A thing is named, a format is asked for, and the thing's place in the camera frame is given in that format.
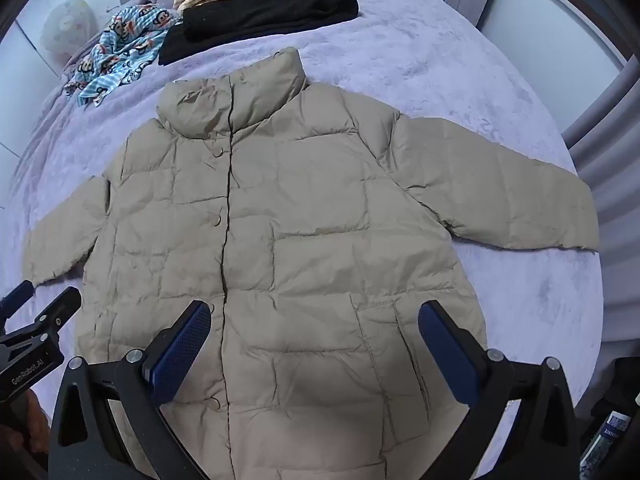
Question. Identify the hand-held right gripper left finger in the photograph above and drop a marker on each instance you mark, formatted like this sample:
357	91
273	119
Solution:
180	355

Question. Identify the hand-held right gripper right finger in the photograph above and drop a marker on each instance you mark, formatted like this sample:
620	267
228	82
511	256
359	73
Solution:
445	355

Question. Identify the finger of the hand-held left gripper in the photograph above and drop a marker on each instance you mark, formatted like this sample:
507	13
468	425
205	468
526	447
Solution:
55	310
15	297

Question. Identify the beige puffer jacket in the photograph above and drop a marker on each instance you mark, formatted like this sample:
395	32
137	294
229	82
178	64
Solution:
310	220

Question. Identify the person's left hand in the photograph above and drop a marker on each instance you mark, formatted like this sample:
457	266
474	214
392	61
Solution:
37	415

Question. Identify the printed packet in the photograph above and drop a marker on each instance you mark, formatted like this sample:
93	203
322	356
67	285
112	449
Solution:
612	430

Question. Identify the white wardrobe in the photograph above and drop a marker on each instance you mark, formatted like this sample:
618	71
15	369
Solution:
20	85

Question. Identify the grey curtain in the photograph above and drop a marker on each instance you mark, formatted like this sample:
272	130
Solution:
605	160

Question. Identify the blue monkey print cloth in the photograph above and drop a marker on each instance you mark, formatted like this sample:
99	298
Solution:
120	55

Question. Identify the white floral pillow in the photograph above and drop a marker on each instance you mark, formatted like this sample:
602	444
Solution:
67	27

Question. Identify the purple plush blanket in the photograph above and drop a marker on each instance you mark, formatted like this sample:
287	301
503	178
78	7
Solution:
450	60

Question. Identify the black garment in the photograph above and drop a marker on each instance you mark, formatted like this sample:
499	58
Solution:
260	10

